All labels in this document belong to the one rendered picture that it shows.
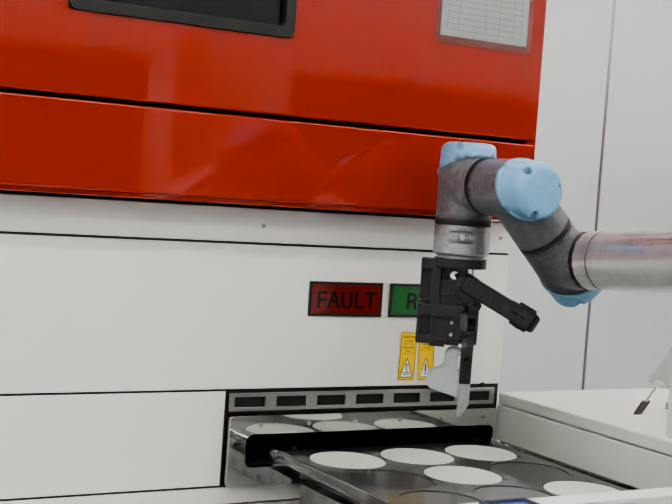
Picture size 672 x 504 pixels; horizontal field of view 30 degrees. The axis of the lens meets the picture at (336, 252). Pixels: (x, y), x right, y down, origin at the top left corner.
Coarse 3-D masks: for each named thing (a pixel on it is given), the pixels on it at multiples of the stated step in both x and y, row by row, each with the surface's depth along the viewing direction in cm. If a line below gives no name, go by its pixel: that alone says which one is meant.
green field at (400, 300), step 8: (400, 288) 179; (408, 288) 179; (416, 288) 180; (392, 296) 178; (400, 296) 179; (408, 296) 179; (416, 296) 180; (392, 304) 178; (400, 304) 179; (408, 304) 180; (416, 304) 180; (392, 312) 178; (400, 312) 179; (408, 312) 180; (416, 312) 180
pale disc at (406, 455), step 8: (400, 448) 174; (408, 448) 174; (384, 456) 168; (392, 456) 168; (400, 456) 169; (408, 456) 169; (416, 456) 169; (424, 456) 170; (432, 456) 170; (440, 456) 170; (448, 456) 171; (424, 464) 165; (432, 464) 165
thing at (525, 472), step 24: (456, 456) 171; (528, 456) 175; (360, 480) 153; (384, 480) 154; (408, 480) 155; (432, 480) 156; (504, 480) 159; (528, 480) 160; (552, 480) 161; (576, 480) 162; (600, 480) 163
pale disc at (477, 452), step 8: (448, 448) 176; (456, 448) 177; (464, 448) 177; (472, 448) 177; (480, 448) 178; (488, 448) 178; (496, 448) 179; (464, 456) 172; (472, 456) 172; (480, 456) 172; (488, 456) 173; (496, 456) 173; (504, 456) 174; (512, 456) 174
